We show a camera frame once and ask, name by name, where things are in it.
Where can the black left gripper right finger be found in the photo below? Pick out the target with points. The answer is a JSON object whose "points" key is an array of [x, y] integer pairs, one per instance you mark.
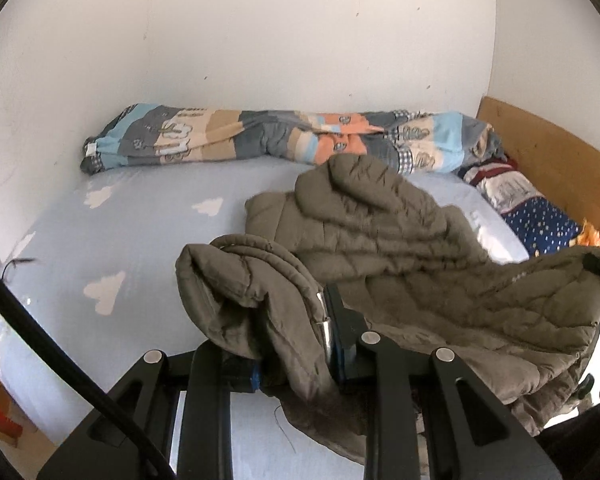
{"points": [[469, 433]]}

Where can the olive brown padded jacket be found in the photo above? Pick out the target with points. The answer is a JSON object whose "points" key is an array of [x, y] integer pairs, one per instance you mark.
{"points": [[412, 268]]}

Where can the orange yellow patterned cloth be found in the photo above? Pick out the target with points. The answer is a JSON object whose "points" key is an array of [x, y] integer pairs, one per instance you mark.
{"points": [[589, 235]]}

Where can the navy star print pillow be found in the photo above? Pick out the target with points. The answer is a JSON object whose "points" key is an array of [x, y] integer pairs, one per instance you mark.
{"points": [[541, 226]]}

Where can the wooden headboard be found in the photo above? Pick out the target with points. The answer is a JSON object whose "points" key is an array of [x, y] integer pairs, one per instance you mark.
{"points": [[562, 166]]}

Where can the light blue cloud bedsheet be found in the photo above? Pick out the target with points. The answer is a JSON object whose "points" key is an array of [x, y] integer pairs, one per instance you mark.
{"points": [[104, 288]]}

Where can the patchwork cartoon print quilt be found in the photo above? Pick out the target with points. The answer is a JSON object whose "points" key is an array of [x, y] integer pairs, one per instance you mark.
{"points": [[151, 134]]}

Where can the black frame eyeglasses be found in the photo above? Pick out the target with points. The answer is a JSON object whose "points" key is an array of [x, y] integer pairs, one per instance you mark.
{"points": [[13, 263]]}

